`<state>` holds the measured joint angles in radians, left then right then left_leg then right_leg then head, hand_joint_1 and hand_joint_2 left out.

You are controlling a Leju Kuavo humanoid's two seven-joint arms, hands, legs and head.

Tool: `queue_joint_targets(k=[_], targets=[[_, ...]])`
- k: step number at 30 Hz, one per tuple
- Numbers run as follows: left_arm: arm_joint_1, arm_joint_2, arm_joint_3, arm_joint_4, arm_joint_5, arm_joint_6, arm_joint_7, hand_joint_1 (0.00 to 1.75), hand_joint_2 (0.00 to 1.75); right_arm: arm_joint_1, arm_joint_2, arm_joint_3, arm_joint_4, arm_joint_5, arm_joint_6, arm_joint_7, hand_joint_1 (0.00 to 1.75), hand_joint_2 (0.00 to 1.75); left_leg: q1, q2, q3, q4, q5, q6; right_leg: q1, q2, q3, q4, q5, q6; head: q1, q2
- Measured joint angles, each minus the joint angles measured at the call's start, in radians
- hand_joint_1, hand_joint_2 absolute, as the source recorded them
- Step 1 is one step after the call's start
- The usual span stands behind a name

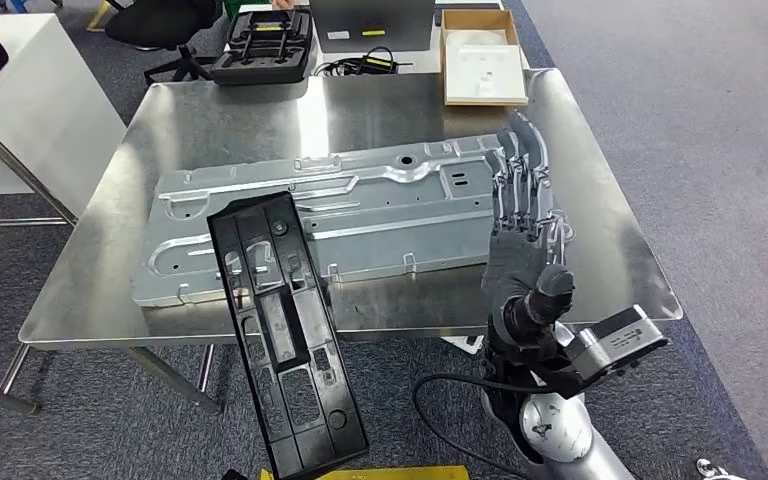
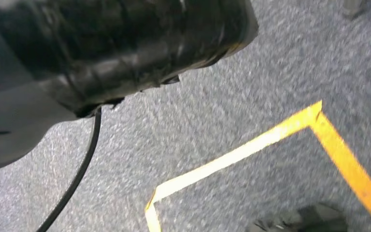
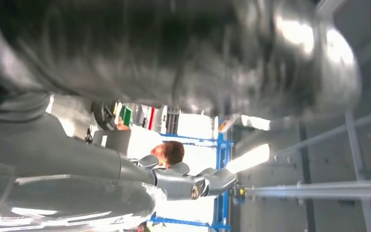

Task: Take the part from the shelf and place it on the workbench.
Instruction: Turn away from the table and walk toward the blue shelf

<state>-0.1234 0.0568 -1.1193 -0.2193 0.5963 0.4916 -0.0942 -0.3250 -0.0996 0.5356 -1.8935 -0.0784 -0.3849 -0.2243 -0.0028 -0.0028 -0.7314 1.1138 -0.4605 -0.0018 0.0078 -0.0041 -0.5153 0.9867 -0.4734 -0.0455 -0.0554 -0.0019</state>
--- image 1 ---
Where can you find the black office chair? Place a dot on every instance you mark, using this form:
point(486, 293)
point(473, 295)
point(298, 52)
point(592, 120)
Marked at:
point(159, 26)

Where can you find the black foam tool case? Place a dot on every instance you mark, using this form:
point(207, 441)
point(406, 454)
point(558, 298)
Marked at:
point(261, 46)

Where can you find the brown cardboard box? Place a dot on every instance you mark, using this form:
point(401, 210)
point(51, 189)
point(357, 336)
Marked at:
point(477, 20)

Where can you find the large grey stamped metal plate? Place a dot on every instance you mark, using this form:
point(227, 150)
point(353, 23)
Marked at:
point(390, 212)

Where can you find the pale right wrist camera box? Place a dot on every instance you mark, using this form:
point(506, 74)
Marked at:
point(616, 341)

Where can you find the yellow floor tape outline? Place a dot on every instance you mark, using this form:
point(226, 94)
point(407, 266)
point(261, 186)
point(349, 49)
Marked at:
point(390, 473)

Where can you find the grey laptop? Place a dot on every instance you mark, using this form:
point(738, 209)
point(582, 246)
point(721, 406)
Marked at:
point(371, 23)

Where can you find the black plastic frame part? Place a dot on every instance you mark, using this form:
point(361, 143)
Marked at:
point(291, 331)

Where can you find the white desk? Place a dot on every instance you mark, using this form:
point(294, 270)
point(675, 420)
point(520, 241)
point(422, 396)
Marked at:
point(39, 119)

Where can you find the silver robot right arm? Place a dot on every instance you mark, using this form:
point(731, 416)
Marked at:
point(556, 424)

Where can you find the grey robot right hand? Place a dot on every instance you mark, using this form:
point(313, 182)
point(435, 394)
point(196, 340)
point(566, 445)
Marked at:
point(520, 265)

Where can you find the stainless steel workbench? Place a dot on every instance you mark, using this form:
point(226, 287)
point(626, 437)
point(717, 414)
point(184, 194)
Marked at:
point(225, 119)

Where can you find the black power adapter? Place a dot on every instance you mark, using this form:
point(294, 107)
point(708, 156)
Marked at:
point(374, 64)

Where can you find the white flat box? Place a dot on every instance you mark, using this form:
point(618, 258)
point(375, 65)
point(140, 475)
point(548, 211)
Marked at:
point(483, 69)

